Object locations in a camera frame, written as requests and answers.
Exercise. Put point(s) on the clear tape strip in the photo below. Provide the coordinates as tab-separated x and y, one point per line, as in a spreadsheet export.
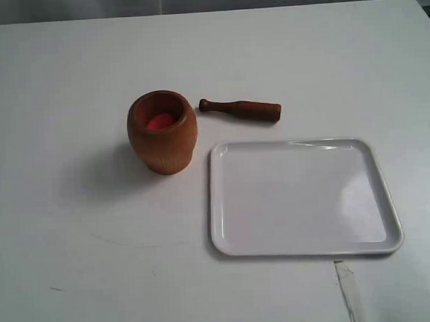
350	292

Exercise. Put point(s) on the dark wooden pestle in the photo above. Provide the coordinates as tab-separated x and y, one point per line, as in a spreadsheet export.
250	110

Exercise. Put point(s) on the wooden mortar bowl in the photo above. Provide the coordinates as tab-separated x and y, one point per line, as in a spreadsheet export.
169	150

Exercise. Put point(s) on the white rectangular plastic tray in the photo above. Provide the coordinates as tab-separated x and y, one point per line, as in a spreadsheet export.
300	198

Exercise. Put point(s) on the red object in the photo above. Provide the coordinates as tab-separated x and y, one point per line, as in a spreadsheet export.
161	121

